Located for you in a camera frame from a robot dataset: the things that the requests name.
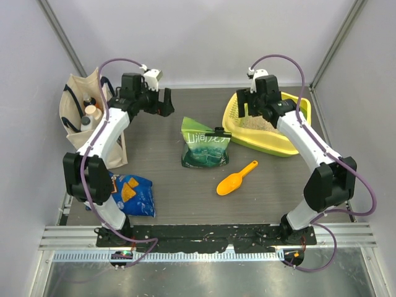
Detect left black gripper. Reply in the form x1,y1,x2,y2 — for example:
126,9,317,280
136,82,174,117

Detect black bag clip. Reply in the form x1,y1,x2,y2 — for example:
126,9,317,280
205,127,232,138

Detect green cat litter bag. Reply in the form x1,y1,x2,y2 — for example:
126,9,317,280
181,117,231,168

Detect yellow plastic scoop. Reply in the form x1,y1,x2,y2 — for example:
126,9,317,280
216,160,259,196

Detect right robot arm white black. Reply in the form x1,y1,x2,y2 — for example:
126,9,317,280
236,69,357,244

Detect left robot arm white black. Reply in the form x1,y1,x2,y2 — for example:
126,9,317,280
63,69,174,247

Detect clean litter pellets in box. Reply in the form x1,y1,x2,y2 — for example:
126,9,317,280
239,116,282,136

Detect yellow green litter box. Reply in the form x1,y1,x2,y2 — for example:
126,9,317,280
222,94,299,157

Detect white bottle in tote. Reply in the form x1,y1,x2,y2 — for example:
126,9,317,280
85,105,103,122

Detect grey capped bottle in tote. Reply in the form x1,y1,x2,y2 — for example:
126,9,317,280
80,116,96,132

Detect beige canvas tote bag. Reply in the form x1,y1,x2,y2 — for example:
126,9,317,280
59,66,129,167

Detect blue Doritos chip bag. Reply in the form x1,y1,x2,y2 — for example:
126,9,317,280
90,171,155,217

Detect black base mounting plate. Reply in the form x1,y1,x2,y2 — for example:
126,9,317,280
94,224,317,254

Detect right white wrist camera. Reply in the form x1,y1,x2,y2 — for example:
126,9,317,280
247,67,269,93

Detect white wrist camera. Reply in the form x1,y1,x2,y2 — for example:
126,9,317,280
140,64,163,92
247,67,269,93

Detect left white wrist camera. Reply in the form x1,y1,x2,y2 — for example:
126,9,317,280
140,64,163,92

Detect aluminium rail frame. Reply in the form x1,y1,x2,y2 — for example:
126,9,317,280
39,223,376,267

